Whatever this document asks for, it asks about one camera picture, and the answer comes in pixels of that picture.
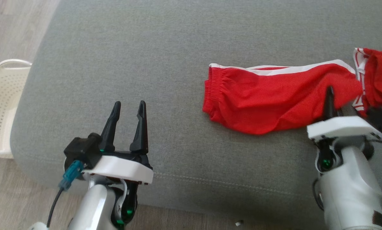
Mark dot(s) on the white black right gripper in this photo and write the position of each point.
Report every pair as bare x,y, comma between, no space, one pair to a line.
341,127

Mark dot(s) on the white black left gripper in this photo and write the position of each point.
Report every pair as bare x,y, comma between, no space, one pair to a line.
120,167

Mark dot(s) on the red shorts with white stripe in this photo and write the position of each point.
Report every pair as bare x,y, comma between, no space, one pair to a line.
258,95

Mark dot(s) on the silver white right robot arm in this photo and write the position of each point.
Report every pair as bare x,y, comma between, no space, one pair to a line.
347,191

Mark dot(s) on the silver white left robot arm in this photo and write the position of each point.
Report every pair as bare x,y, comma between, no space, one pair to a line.
92,204

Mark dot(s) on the large grey sofa seat cushion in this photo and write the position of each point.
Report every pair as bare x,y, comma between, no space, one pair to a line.
146,48

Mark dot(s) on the white perforated laundry basket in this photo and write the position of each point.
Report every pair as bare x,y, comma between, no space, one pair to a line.
2,105

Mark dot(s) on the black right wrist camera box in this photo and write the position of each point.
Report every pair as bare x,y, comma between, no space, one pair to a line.
381,116

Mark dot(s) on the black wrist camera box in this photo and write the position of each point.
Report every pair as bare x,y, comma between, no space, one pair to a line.
80,150
381,116

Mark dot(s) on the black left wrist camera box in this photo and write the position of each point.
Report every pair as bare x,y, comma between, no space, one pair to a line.
80,150

